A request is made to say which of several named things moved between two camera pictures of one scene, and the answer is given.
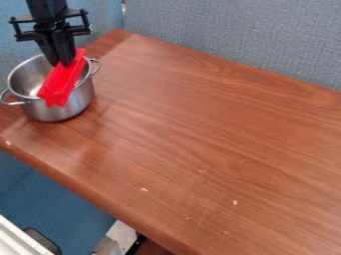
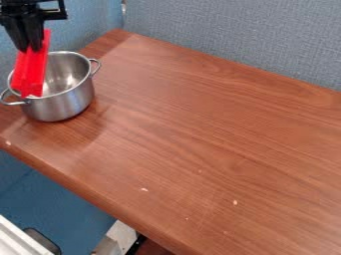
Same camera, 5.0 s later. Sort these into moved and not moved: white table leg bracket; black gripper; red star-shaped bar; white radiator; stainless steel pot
Moved: red star-shaped bar; black gripper
Not moved: white table leg bracket; stainless steel pot; white radiator
